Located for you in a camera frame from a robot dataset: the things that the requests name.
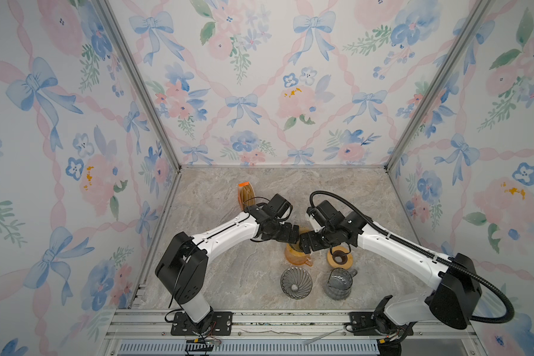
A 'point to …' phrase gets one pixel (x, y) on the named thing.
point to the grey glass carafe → (340, 282)
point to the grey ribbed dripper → (296, 283)
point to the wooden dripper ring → (340, 258)
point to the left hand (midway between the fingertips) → (290, 235)
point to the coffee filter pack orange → (246, 195)
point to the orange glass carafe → (296, 255)
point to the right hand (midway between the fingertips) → (308, 242)
